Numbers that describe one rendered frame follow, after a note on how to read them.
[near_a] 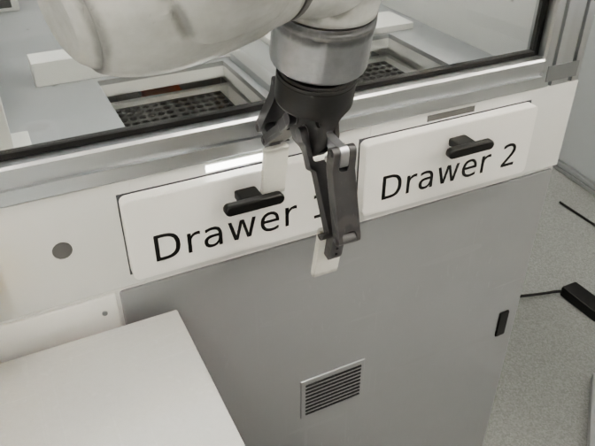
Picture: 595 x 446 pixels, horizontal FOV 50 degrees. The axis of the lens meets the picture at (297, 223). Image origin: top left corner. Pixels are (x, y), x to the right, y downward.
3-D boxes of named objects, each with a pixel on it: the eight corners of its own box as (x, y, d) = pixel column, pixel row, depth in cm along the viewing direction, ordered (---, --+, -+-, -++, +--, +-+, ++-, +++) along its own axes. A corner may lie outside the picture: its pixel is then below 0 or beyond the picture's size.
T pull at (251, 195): (285, 203, 76) (285, 193, 75) (226, 219, 73) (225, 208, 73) (273, 189, 79) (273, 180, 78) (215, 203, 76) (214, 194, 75)
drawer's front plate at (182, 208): (346, 221, 87) (350, 149, 81) (135, 281, 77) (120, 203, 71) (340, 215, 89) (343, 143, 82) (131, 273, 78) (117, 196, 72)
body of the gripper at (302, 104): (376, 81, 57) (359, 163, 64) (332, 35, 62) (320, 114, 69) (301, 96, 54) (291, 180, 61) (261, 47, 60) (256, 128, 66)
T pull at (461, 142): (494, 149, 88) (496, 140, 87) (449, 160, 85) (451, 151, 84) (476, 138, 90) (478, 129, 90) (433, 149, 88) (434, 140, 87)
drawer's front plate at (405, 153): (524, 172, 99) (539, 104, 93) (362, 217, 88) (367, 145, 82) (516, 166, 100) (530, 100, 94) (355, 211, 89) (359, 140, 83)
